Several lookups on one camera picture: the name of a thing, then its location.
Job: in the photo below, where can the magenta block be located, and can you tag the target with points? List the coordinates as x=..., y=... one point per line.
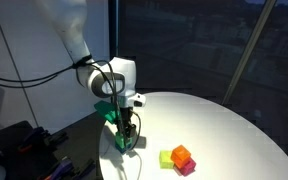
x=188, y=167

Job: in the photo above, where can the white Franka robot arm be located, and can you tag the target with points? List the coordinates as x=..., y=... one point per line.
x=70, y=33

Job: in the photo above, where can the blue block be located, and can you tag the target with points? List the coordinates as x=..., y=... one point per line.
x=121, y=148

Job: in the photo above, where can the light glass wall post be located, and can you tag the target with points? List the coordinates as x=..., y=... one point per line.
x=247, y=50

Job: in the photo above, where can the green block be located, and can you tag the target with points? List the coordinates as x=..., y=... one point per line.
x=106, y=111
x=120, y=138

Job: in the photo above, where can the purple and orange bar clamp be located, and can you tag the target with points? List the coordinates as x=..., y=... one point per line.
x=37, y=136
x=67, y=168

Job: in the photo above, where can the yellow-green block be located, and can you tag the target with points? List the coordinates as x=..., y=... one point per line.
x=166, y=159

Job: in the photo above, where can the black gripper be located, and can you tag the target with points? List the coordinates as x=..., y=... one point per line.
x=126, y=115

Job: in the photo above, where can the orange block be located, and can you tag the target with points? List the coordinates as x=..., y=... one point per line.
x=180, y=155

